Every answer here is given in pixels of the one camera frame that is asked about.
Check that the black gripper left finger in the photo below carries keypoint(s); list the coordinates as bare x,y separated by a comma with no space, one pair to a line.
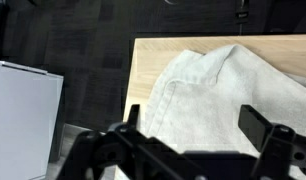
133,116

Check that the white side cabinet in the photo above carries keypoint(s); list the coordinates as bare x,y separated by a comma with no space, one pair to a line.
23,120

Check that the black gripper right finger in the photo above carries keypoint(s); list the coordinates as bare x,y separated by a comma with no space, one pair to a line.
253,125

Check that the printed snowman towel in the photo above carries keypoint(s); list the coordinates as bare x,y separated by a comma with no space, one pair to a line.
209,106

